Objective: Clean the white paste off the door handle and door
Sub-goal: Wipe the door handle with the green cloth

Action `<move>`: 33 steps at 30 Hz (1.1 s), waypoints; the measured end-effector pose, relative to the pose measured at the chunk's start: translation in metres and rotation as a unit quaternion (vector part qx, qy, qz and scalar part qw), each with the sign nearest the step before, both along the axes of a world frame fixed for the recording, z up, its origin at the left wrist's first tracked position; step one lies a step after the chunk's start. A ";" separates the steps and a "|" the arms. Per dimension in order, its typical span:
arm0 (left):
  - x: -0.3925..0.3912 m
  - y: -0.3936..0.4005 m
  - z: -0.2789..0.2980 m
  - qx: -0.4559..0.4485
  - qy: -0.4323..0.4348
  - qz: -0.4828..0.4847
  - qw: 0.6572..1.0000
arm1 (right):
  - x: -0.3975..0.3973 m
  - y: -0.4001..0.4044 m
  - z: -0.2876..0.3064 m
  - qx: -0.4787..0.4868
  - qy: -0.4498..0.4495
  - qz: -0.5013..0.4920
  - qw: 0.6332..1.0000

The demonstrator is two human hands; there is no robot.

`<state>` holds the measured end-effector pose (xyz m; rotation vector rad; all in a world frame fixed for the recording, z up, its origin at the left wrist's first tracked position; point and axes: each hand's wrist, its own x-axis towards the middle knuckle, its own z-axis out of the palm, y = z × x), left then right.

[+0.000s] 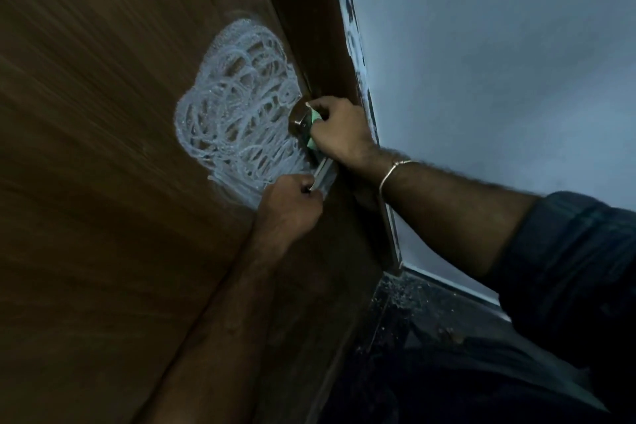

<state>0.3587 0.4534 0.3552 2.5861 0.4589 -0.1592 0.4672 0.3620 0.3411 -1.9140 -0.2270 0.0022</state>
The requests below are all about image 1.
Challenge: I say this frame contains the person's right hand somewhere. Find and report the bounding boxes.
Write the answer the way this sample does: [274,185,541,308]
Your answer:
[305,95,381,176]

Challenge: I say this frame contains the person's left hand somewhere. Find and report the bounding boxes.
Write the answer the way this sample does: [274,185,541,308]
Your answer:
[253,172,324,246]

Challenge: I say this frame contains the green cleaning cloth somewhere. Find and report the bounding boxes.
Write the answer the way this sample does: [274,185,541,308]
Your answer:
[305,108,324,151]

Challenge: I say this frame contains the silver metal door handle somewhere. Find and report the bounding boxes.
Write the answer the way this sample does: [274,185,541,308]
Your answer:
[288,98,339,199]

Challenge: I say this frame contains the brown wooden door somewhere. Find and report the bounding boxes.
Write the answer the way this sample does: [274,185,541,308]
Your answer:
[0,0,394,424]

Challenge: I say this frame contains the person's right forearm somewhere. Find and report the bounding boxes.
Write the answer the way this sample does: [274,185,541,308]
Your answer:
[357,145,543,280]

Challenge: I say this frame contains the person's left forearm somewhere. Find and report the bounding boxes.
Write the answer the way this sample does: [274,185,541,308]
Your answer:
[134,229,309,424]

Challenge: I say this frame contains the thin metal bracelet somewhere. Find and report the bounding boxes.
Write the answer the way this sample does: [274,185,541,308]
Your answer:
[378,159,413,196]

